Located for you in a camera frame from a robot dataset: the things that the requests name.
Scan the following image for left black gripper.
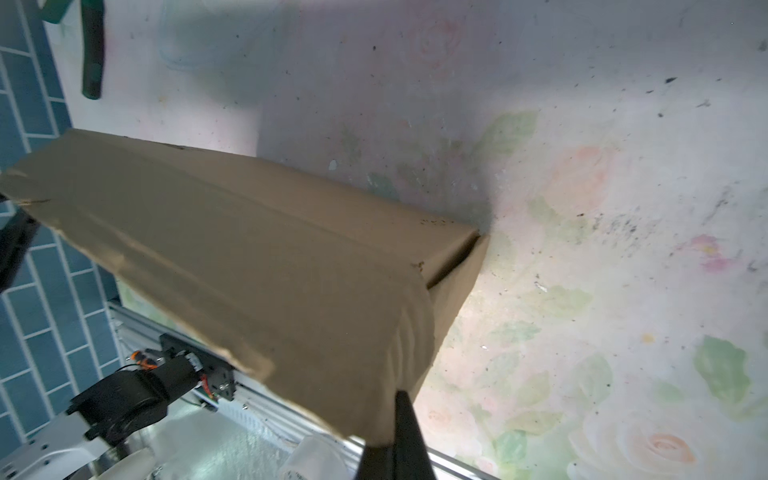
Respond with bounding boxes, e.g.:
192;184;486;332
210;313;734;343
0;210;40;292

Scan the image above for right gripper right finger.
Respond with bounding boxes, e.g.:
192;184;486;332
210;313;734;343
393;391;436;480

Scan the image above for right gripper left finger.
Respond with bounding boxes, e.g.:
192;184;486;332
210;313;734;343
354;444;395;480

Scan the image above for brown cardboard box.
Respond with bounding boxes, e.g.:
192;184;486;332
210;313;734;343
1;129;489;446

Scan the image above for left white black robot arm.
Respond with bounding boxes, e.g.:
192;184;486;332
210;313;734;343
1;351;203;479

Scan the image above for orange black screwdriver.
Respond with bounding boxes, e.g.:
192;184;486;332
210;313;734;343
129;350;161;370

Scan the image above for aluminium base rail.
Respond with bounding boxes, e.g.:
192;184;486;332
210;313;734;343
109;301;492;479

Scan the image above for green handled pliers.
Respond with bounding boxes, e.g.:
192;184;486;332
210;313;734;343
40;0;105;100

